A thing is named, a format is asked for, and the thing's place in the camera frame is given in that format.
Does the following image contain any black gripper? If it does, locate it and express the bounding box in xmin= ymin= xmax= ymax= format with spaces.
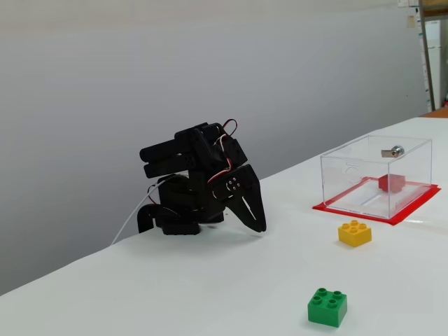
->
xmin=210 ymin=163 xmax=267 ymax=233

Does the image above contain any red lego brick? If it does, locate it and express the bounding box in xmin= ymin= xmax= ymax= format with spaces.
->
xmin=377 ymin=173 xmax=406 ymax=193

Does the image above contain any yellow lego brick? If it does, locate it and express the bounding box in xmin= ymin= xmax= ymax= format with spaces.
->
xmin=337 ymin=219 xmax=372 ymax=248

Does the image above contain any green lego brick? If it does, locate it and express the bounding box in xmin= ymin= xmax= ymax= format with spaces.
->
xmin=307 ymin=287 xmax=348 ymax=328

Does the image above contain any silver metal box lock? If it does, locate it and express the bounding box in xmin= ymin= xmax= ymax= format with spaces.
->
xmin=380 ymin=144 xmax=405 ymax=158

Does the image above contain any transparent plastic box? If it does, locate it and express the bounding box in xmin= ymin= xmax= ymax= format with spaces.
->
xmin=320 ymin=134 xmax=433 ymax=220

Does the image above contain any black table clamp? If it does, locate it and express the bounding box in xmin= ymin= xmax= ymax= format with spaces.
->
xmin=136 ymin=204 xmax=165 ymax=235

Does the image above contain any white refrigerator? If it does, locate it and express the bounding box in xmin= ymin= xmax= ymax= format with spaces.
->
xmin=423 ymin=19 xmax=442 ymax=109

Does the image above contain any red white servo wire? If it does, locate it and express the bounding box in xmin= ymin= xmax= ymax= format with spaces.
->
xmin=223 ymin=118 xmax=239 ymax=137
xmin=206 ymin=134 xmax=235 ymax=186

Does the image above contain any white cable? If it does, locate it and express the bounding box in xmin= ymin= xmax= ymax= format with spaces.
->
xmin=111 ymin=176 xmax=169 ymax=246

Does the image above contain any red base plate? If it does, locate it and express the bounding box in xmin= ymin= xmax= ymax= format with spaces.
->
xmin=311 ymin=176 xmax=442 ymax=226

